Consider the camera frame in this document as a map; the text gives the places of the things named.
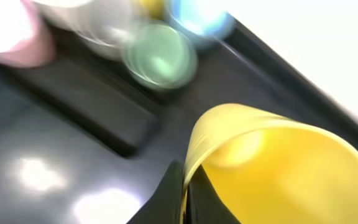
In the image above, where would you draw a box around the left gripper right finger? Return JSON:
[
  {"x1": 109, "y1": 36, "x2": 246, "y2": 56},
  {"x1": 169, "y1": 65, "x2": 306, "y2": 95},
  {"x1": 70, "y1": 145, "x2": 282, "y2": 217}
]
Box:
[{"x1": 186, "y1": 166, "x2": 242, "y2": 224}]

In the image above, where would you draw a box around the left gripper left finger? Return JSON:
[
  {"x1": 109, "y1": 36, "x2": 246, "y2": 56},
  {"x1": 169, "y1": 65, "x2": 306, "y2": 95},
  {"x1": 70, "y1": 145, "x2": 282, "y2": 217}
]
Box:
[{"x1": 126, "y1": 161, "x2": 185, "y2": 224}]

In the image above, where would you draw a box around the yellow cup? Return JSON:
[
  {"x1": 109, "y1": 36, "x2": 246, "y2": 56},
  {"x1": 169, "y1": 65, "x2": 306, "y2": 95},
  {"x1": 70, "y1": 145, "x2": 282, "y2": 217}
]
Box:
[
  {"x1": 134, "y1": 0, "x2": 167, "y2": 19},
  {"x1": 180, "y1": 103, "x2": 358, "y2": 224}
]

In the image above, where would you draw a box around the black tray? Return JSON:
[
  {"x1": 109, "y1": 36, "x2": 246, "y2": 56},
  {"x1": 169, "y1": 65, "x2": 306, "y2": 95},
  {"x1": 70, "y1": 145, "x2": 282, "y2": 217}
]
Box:
[{"x1": 0, "y1": 15, "x2": 239, "y2": 158}]

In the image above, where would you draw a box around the green cup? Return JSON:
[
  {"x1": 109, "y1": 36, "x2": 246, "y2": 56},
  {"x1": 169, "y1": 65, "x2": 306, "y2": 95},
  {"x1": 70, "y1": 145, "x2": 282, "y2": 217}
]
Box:
[{"x1": 121, "y1": 23, "x2": 199, "y2": 91}]

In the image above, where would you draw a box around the blue cup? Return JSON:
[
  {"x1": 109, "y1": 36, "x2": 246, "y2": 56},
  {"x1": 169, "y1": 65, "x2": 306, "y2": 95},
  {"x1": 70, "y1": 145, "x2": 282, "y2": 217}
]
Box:
[{"x1": 165, "y1": 0, "x2": 237, "y2": 50}]

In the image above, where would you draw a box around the grey cup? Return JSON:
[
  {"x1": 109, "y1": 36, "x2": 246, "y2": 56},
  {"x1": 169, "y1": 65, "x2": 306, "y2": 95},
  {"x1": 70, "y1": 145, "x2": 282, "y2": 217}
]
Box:
[{"x1": 32, "y1": 0, "x2": 142, "y2": 62}]

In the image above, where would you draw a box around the pink cup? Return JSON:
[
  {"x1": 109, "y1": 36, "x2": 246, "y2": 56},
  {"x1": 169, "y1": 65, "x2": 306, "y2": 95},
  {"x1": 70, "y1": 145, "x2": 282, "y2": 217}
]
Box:
[{"x1": 0, "y1": 0, "x2": 57, "y2": 68}]

